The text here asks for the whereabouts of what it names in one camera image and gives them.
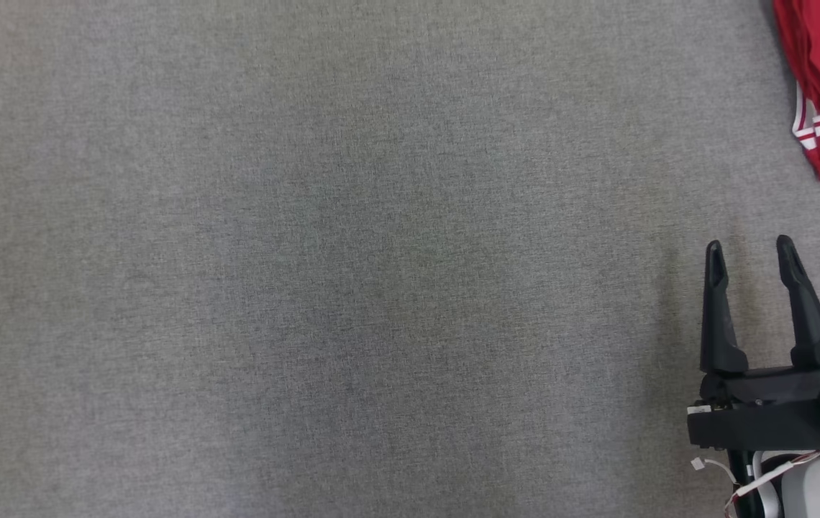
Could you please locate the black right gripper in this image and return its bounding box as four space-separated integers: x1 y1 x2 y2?
686 235 820 451

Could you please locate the grey fabric sofa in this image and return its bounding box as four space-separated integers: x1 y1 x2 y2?
0 0 820 518

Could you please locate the thin white red wire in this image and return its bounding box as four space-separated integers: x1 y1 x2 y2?
691 449 820 518

